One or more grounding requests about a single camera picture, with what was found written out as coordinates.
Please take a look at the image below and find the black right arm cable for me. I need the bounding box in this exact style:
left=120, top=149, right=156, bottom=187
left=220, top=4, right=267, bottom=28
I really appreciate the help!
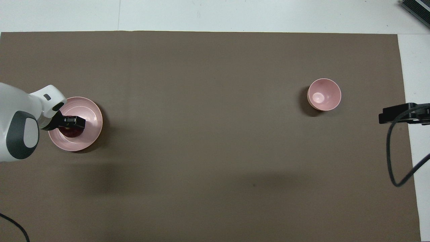
left=386, top=104, right=430, bottom=187

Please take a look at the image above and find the dark grey ribbed device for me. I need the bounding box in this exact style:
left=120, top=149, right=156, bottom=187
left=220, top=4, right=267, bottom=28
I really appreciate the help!
left=399, top=0, right=430, bottom=20

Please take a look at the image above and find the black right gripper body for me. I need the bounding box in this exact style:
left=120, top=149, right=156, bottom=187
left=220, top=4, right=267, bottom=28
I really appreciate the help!
left=407, top=103, right=430, bottom=125

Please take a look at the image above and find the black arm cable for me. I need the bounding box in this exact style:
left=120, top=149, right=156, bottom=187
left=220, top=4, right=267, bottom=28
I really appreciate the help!
left=0, top=213, right=31, bottom=242
left=386, top=104, right=430, bottom=187

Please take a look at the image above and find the pink plate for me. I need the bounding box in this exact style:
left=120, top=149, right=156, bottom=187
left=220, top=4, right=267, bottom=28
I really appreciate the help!
left=48, top=97, right=103, bottom=152

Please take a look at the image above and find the pink bowl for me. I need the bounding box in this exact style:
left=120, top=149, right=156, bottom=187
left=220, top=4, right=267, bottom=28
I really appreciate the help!
left=307, top=78, right=342, bottom=112

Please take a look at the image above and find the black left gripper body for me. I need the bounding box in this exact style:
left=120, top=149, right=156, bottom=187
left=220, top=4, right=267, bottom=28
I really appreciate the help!
left=40, top=111, right=66, bottom=131

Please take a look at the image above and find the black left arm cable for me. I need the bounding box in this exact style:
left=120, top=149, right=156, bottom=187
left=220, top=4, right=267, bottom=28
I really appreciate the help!
left=0, top=213, right=31, bottom=242

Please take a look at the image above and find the brown table mat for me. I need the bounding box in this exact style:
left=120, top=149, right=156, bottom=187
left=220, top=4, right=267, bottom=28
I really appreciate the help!
left=0, top=31, right=422, bottom=242

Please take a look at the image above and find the red apple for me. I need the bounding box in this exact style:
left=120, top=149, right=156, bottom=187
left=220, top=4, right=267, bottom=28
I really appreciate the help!
left=59, top=125, right=83, bottom=138

